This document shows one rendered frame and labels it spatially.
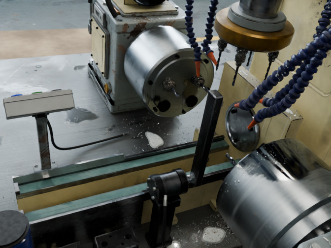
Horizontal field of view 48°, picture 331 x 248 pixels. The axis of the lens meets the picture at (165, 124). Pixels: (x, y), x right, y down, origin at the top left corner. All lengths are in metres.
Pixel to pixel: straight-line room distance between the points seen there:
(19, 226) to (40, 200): 0.48
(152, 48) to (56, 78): 0.61
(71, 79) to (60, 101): 0.61
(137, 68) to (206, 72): 0.22
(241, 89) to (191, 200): 0.34
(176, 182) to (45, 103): 0.40
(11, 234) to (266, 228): 0.44
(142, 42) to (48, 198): 0.54
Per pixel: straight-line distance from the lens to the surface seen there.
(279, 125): 0.96
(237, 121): 1.08
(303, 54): 0.67
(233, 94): 1.09
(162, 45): 1.12
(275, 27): 0.85
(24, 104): 0.99
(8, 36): 3.56
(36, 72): 1.67
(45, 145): 1.09
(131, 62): 1.18
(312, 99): 1.03
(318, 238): 0.66
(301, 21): 1.06
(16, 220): 0.53
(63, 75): 1.64
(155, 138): 1.30
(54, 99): 1.00
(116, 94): 1.35
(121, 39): 1.25
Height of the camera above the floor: 1.63
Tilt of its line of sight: 37 degrees down
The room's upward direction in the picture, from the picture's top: 8 degrees clockwise
